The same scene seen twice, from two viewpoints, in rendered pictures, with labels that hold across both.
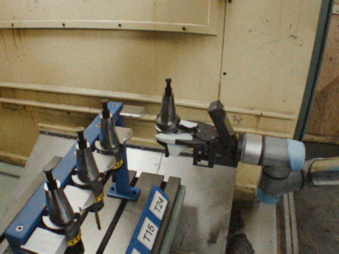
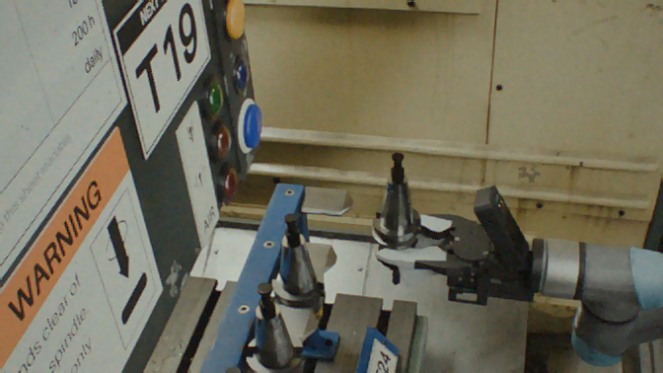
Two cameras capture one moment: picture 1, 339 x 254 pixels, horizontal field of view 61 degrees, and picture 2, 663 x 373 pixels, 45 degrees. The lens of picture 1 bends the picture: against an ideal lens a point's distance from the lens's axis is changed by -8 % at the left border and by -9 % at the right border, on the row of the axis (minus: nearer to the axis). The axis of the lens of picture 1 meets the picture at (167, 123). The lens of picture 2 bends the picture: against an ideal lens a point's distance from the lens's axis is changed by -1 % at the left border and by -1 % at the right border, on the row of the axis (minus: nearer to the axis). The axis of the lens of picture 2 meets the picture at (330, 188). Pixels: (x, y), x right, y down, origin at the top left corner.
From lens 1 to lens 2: 35 cm
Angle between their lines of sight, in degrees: 8
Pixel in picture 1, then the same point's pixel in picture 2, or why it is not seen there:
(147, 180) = (350, 312)
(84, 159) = (272, 334)
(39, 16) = not seen: outside the picture
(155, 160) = (357, 260)
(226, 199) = (512, 337)
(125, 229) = not seen: outside the picture
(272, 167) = (603, 303)
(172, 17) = not seen: outside the picture
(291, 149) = (638, 272)
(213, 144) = (486, 265)
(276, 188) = (613, 339)
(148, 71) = (335, 87)
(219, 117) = (495, 221)
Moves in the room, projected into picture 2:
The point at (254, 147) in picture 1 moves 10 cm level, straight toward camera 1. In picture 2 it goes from (564, 269) to (555, 329)
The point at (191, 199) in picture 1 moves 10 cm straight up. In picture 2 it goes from (440, 341) to (441, 304)
